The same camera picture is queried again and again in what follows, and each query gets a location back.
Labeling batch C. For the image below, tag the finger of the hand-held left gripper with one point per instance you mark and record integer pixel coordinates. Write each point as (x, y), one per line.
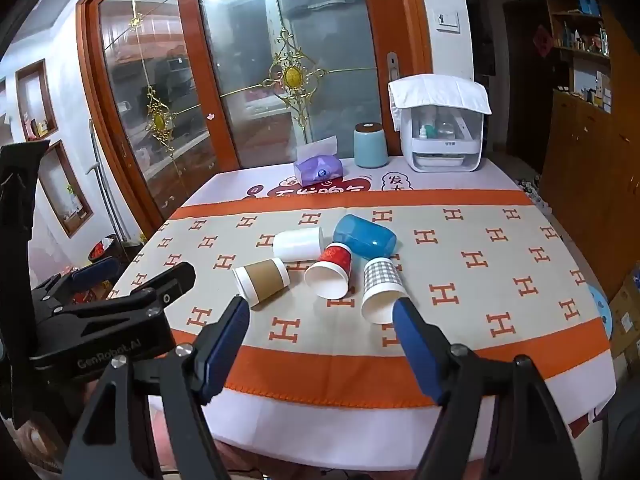
(165, 285)
(95, 267)

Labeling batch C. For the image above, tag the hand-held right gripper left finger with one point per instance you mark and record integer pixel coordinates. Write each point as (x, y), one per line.
(225, 352)

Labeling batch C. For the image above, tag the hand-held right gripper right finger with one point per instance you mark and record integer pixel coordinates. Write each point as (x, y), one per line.
(415, 352)

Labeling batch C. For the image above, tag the grey checked paper cup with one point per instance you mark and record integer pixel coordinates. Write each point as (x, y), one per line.
(381, 290)

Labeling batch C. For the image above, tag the brown sleeve paper cup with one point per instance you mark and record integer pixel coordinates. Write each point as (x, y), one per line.
(261, 283)

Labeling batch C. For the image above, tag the red paper cup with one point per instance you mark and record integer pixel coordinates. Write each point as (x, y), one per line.
(330, 274)

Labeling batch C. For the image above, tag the blue plastic cup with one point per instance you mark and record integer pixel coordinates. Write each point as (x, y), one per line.
(365, 236)

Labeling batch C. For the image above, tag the white cup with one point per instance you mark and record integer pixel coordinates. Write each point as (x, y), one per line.
(298, 244)

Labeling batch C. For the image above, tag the dark bin with red bag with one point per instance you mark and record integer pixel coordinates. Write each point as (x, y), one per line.
(105, 249)

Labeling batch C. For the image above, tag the white mop pole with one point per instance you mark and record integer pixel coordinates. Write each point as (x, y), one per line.
(102, 180)

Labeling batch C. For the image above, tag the orange patterned blanket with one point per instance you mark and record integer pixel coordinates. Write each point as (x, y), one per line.
(500, 285)

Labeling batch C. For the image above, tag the white printed tablecloth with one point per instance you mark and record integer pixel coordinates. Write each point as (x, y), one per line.
(450, 175)

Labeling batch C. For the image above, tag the blue round stool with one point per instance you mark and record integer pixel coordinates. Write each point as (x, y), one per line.
(601, 307)

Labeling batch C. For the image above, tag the purple tissue pack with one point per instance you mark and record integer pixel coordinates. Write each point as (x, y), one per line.
(320, 169)

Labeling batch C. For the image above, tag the teal canister with dark lid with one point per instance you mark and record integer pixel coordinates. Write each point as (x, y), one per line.
(371, 146)

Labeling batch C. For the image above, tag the cardboard box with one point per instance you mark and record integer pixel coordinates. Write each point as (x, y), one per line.
(625, 315)

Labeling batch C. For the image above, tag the white storage box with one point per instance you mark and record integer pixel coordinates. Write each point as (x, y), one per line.
(445, 137)

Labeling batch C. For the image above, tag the wooden glass sliding door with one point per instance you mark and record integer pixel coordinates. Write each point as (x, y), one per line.
(240, 70)

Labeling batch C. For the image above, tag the wooden cabinet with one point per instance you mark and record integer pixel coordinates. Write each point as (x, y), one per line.
(590, 180)

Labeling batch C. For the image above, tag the white folded cloth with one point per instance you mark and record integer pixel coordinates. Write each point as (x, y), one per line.
(440, 92)

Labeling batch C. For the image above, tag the wooden framed wall niche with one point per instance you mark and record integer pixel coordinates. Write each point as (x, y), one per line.
(36, 100)
(65, 190)

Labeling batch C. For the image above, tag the white wall switch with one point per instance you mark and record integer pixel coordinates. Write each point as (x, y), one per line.
(448, 21)

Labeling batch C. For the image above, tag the wooden wall shelf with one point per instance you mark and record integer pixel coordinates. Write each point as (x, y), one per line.
(582, 25)

